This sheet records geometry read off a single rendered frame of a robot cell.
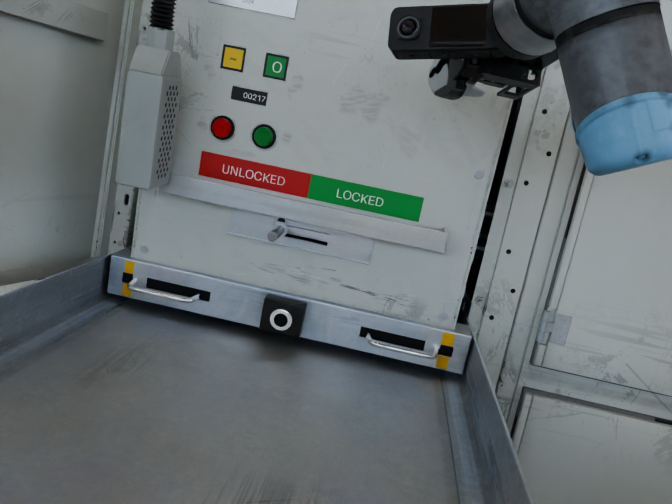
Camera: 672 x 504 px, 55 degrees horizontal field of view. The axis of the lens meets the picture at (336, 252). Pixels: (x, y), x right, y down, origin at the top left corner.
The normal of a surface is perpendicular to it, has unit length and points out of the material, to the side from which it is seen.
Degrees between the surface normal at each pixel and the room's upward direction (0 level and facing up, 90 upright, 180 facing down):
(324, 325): 94
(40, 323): 90
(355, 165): 94
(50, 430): 0
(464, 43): 79
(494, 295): 90
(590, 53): 101
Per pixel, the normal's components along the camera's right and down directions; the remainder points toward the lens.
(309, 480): 0.20, -0.96
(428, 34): -0.31, -0.09
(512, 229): -0.11, 0.17
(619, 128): -0.59, 0.19
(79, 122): 0.92, 0.25
